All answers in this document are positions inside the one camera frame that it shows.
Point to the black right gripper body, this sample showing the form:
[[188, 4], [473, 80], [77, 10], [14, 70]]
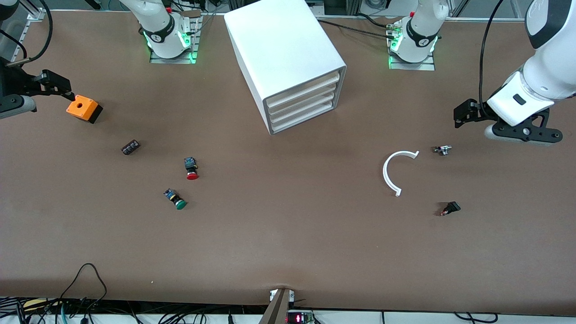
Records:
[[20, 85]]

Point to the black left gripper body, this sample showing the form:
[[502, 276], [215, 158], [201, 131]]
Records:
[[478, 111]]

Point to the red push button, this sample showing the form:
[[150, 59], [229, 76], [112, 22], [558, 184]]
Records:
[[191, 167]]

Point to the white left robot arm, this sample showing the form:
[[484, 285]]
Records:
[[549, 72]]

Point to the green push button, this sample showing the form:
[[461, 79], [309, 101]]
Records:
[[180, 204]]

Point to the white drawer cabinet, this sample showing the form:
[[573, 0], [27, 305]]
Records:
[[279, 45]]

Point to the small black terminal block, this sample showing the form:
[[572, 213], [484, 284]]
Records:
[[130, 147]]

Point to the white curved plastic part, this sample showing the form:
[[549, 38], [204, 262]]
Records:
[[385, 174]]

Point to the yellow label tag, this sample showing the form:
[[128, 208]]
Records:
[[33, 303]]

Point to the device with red display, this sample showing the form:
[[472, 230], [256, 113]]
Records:
[[299, 318]]

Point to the orange button enclosure box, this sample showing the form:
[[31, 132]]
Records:
[[81, 108]]

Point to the small metal toggle switch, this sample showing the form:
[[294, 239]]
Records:
[[443, 150]]

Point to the aluminium frame profile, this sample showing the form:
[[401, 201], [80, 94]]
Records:
[[36, 15]]

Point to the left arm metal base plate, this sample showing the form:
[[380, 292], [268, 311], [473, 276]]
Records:
[[411, 66]]

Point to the aluminium table edge rail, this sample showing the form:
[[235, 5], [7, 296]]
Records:
[[468, 19]]

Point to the small black rocker switch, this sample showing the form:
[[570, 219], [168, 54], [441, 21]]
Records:
[[452, 207]]

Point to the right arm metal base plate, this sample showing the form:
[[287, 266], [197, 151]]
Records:
[[173, 60]]

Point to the white mount bracket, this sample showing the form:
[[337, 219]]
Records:
[[292, 295]]

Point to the brown camera mount post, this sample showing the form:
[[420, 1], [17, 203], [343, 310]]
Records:
[[276, 310]]

